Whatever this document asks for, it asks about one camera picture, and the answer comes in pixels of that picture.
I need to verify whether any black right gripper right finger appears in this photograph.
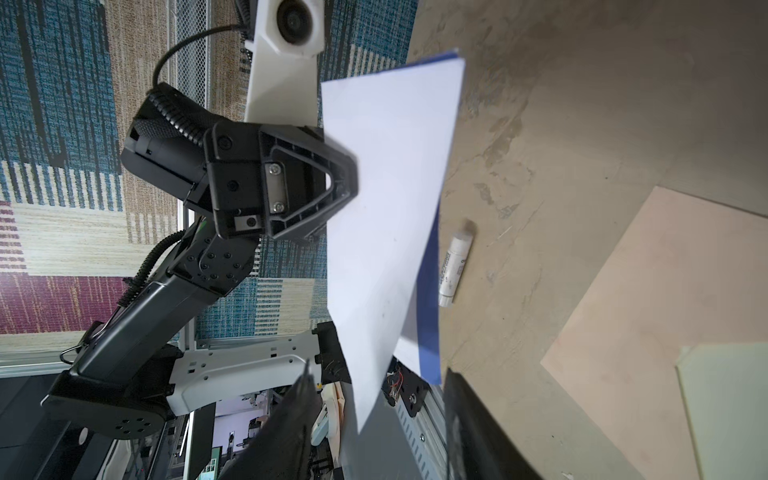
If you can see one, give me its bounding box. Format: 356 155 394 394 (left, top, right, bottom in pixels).
443 369 541 480

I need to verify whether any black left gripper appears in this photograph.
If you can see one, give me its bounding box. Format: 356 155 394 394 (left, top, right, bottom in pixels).
182 122 358 240

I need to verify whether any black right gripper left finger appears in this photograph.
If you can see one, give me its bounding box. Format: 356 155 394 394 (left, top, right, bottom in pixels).
219 367 322 479

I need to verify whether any blue bordered white letter paper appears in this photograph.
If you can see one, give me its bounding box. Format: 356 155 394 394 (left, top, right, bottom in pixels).
322 52 465 414

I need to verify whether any pink envelope with flap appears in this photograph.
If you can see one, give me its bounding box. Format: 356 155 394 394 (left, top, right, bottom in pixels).
542 187 767 479

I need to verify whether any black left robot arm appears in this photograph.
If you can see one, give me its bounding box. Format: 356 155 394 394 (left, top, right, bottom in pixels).
41 82 358 439

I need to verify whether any white glue stick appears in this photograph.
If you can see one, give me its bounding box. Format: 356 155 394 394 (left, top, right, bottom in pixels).
438 230 474 307

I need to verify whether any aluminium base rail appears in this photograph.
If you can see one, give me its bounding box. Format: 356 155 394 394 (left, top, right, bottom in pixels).
89 323 457 480

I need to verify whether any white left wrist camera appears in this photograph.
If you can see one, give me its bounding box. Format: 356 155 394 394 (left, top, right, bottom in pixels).
244 1 325 127

